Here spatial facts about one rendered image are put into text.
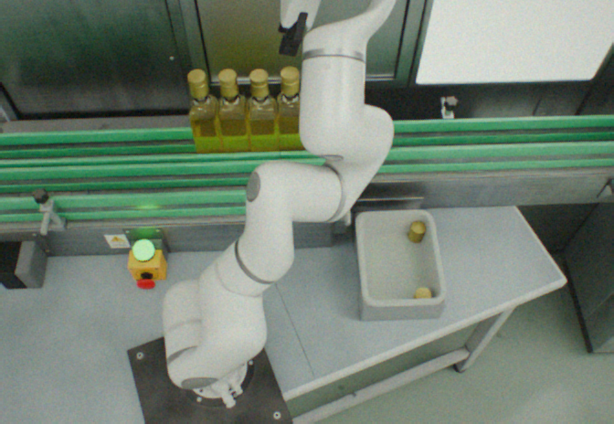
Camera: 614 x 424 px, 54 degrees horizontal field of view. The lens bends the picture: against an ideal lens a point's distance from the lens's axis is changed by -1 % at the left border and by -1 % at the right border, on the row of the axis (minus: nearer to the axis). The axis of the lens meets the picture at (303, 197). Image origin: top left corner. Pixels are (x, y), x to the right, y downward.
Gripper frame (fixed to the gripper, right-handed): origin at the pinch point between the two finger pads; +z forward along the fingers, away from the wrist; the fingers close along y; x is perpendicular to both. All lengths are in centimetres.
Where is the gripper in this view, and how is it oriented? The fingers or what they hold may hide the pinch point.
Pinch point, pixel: (289, 36)
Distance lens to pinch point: 109.7
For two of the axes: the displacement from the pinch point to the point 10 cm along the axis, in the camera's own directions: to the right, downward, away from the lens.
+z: -2.6, 5.3, 8.1
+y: 0.3, 8.4, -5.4
